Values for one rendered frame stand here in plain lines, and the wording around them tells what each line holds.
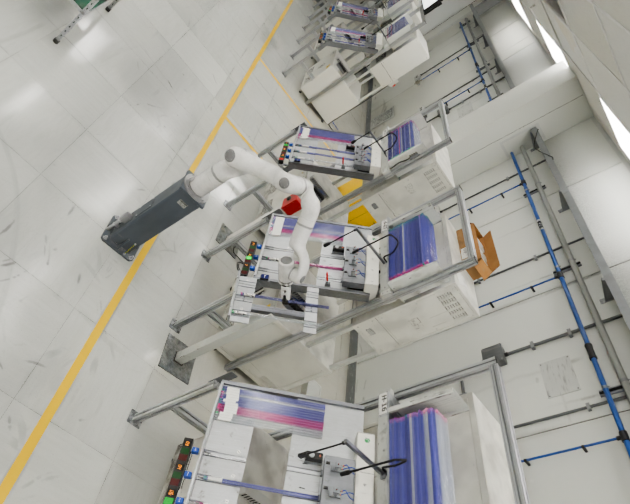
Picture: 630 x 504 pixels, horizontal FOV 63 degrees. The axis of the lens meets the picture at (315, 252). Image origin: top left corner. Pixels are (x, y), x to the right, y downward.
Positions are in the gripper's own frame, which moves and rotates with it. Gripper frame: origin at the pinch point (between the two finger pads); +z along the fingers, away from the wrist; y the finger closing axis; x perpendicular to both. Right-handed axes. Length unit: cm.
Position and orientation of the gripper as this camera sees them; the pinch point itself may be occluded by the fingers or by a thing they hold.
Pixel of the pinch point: (285, 300)
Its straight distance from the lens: 293.8
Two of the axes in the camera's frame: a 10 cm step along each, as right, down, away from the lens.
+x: -10.0, -0.8, 0.0
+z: -0.6, 7.3, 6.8
